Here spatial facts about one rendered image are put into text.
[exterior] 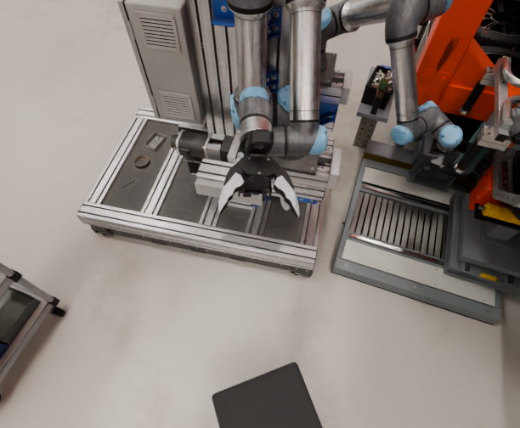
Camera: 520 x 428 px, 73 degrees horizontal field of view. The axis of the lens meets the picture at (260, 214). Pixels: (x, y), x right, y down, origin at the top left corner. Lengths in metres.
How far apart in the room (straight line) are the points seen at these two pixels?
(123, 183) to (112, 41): 1.80
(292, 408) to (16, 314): 1.29
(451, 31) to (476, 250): 1.02
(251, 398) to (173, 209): 1.02
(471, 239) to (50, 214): 2.35
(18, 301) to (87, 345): 0.37
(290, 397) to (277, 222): 0.84
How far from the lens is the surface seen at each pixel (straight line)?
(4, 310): 2.04
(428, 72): 1.99
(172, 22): 1.27
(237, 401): 1.46
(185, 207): 1.93
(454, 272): 2.04
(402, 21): 1.28
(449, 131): 1.45
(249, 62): 1.06
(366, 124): 2.40
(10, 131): 3.10
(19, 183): 2.72
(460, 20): 1.88
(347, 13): 1.62
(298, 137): 0.91
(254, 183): 0.73
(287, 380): 1.47
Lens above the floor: 1.79
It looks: 58 degrees down
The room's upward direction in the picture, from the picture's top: straight up
